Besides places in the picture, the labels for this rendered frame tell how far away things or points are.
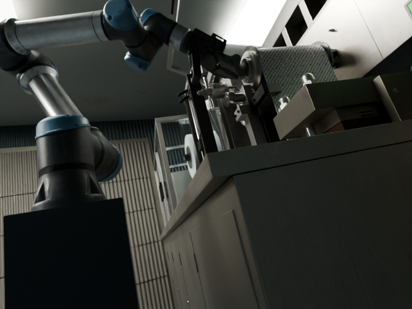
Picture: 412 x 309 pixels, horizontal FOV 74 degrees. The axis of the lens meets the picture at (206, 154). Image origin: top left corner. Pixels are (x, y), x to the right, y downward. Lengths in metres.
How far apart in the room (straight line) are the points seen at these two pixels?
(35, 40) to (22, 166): 3.32
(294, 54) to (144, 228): 3.33
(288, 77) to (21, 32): 0.74
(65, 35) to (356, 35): 0.85
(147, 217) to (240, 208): 3.57
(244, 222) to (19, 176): 3.84
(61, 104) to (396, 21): 0.95
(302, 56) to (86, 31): 0.63
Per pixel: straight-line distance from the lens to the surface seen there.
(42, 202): 0.63
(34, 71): 1.01
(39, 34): 0.90
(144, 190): 4.01
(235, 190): 0.40
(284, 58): 0.91
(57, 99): 0.93
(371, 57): 0.99
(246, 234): 0.40
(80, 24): 0.84
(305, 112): 0.61
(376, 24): 0.99
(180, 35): 0.90
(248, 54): 0.91
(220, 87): 1.12
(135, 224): 3.91
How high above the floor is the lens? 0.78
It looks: 17 degrees up
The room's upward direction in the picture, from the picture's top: 14 degrees counter-clockwise
